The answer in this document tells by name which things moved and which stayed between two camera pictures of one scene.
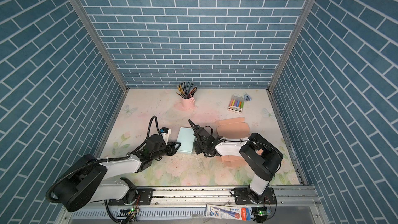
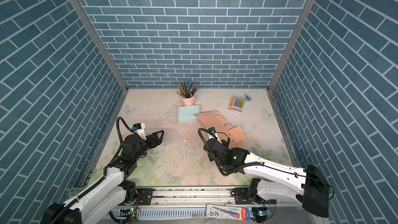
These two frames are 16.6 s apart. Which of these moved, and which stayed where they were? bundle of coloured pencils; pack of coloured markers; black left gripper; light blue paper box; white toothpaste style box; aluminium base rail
Moved: light blue paper box; black left gripper
Stayed: bundle of coloured pencils; aluminium base rail; white toothpaste style box; pack of coloured markers
